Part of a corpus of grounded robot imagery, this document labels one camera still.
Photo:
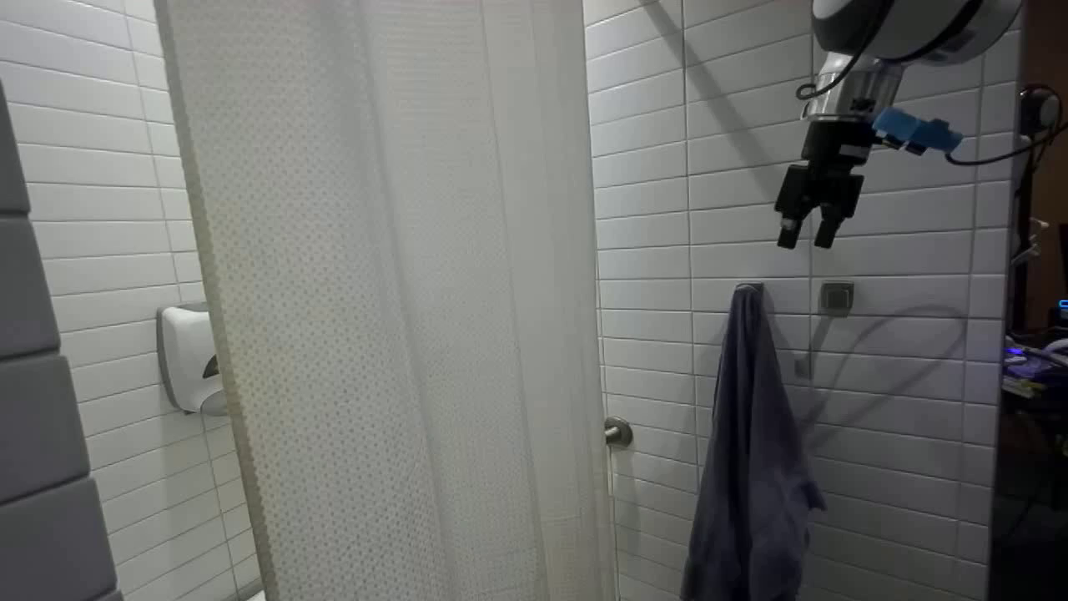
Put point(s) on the white textured shower curtain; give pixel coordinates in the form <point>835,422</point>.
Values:
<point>379,310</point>

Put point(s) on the metal towel bar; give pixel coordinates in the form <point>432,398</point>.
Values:
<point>835,296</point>

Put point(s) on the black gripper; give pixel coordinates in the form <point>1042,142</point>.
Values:
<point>840,144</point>

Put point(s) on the blue hanging towel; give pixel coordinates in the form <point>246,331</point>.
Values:
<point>754,468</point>

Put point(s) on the white wall soap dispenser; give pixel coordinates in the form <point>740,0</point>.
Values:
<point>189,356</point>

